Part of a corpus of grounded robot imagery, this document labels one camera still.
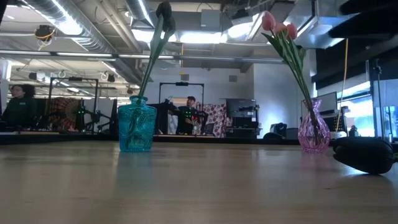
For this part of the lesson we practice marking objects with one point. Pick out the pink glass vase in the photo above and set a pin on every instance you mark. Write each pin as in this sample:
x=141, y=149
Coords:
x=314, y=137

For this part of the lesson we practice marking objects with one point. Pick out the black background robot arm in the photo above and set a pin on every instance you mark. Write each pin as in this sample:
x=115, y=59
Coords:
x=93, y=117

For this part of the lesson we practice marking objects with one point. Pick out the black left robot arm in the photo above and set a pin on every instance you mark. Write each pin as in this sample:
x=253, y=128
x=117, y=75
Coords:
x=2, y=7

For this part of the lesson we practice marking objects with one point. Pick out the background vase with flowers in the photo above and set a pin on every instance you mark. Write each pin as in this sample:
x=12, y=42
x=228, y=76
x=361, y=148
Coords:
x=195, y=119

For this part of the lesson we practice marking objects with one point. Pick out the blue glass vase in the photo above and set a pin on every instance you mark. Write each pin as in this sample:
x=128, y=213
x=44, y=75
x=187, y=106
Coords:
x=136, y=127

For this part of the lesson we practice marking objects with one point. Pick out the person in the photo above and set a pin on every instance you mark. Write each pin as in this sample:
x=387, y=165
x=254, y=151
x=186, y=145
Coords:
x=20, y=109
x=186, y=115

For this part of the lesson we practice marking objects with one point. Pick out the pink floral cloth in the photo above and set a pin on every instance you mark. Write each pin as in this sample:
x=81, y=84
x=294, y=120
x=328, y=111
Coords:
x=217, y=121

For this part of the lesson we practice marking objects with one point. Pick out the black monitor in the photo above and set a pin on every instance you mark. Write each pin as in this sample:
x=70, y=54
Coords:
x=239, y=107

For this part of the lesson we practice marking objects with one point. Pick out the black office chair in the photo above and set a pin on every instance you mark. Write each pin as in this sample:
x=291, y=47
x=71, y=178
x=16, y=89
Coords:
x=278, y=129

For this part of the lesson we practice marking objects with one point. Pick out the grey bin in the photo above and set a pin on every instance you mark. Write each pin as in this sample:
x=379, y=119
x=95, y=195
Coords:
x=293, y=133

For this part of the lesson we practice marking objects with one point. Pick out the silver ceiling pipe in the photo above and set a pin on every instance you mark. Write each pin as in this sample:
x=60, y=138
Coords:
x=93, y=55

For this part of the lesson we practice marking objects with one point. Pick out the white board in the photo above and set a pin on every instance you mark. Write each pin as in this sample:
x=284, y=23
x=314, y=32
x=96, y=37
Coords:
x=328, y=102

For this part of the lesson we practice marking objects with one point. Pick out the red mandala tapestry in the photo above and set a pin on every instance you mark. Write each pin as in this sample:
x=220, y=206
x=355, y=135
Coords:
x=63, y=110

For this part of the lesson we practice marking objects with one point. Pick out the white cup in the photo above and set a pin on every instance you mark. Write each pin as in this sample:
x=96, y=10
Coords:
x=339, y=135

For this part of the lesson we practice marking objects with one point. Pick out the dark bottle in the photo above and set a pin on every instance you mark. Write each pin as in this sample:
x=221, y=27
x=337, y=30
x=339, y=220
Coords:
x=354, y=132

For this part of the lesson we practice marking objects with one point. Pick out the black tripod stand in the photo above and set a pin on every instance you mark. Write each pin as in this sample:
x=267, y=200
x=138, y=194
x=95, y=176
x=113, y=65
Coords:
x=378, y=93

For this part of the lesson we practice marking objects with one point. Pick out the black background rig frame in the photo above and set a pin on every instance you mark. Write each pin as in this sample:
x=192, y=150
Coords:
x=182, y=83
x=74, y=79

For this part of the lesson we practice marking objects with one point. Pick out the silver ceiling duct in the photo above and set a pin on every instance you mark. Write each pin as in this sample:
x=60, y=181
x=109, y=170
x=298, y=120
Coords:
x=90, y=37

